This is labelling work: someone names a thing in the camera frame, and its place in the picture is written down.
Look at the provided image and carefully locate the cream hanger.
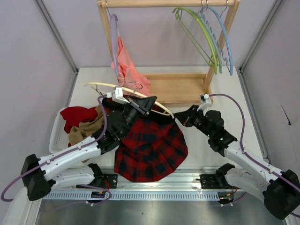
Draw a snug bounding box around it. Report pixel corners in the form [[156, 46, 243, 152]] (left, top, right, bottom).
[[84, 82, 175, 119]]

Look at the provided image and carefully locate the red plaid skirt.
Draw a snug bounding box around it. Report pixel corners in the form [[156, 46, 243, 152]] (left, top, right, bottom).
[[114, 106, 188, 182]]

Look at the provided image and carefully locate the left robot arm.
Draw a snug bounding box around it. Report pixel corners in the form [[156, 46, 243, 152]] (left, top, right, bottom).
[[21, 94, 157, 201]]

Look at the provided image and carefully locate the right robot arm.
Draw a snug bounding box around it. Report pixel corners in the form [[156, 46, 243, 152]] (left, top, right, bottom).
[[174, 105, 300, 220]]

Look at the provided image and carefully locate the pink skirt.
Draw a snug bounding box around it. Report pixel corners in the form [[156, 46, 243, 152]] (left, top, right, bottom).
[[111, 36, 151, 96]]

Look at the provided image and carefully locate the teal hanger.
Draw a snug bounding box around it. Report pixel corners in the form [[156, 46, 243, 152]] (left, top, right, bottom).
[[182, 9, 223, 74]]

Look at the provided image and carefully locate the green hanger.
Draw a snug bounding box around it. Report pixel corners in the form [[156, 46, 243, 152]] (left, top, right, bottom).
[[173, 7, 222, 74]]

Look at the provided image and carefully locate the purple hanger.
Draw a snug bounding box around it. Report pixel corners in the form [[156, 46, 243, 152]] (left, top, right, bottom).
[[105, 1, 119, 77]]

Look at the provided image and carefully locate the blue hanger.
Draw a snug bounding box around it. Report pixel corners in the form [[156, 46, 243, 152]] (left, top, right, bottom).
[[208, 6, 234, 76]]

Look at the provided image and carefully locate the wooden clothes rack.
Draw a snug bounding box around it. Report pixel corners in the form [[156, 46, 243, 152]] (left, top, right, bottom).
[[97, 0, 240, 105]]

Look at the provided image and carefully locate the tan garment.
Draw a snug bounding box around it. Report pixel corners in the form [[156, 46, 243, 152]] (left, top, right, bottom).
[[68, 106, 104, 147]]

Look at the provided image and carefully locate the red garment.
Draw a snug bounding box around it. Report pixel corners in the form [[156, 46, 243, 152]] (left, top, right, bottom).
[[60, 106, 98, 134]]

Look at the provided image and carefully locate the white laundry basket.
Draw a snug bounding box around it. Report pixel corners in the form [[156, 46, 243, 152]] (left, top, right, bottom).
[[49, 107, 69, 154]]

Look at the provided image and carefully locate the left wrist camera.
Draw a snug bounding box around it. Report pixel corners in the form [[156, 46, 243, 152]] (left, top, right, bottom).
[[106, 86, 130, 105]]

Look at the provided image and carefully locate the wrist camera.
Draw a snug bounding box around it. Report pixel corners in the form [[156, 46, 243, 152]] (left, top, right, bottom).
[[106, 86, 130, 105], [197, 94, 212, 111]]

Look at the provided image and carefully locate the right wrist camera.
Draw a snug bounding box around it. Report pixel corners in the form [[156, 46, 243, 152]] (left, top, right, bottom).
[[197, 94, 212, 111]]

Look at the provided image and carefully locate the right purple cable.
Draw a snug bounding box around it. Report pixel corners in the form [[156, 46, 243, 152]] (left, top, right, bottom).
[[208, 93, 300, 218]]

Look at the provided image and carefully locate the purple cable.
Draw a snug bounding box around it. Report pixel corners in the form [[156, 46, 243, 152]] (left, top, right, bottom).
[[208, 93, 300, 218], [0, 93, 113, 210]]

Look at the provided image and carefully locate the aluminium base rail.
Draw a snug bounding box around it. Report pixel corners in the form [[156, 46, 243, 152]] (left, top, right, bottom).
[[44, 167, 248, 206]]

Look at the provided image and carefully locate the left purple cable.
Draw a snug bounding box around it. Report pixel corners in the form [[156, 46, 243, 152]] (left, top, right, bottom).
[[0, 93, 113, 210]]

